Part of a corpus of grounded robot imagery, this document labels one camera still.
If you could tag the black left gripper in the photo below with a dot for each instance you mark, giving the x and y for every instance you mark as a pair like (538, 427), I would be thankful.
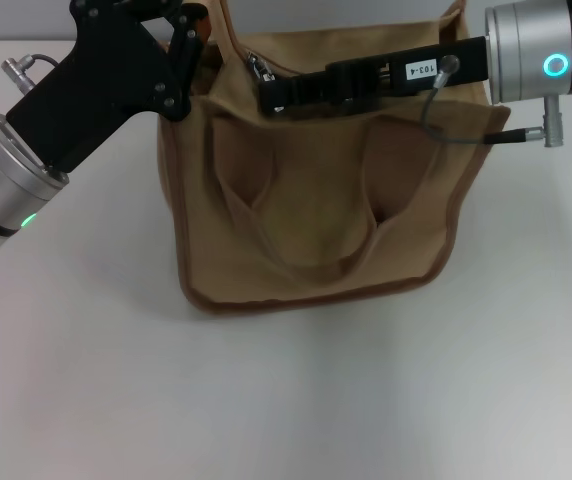
(111, 75)

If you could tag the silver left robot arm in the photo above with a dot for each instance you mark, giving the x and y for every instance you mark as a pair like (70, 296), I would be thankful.
(1, 180)

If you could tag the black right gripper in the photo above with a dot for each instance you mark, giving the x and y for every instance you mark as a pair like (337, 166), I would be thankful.
(366, 82)

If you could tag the silver metal zipper pull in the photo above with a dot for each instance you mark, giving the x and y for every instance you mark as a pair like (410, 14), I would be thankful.
(258, 65)

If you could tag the khaki canvas food bag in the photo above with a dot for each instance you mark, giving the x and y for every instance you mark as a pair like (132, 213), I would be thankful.
(316, 215)

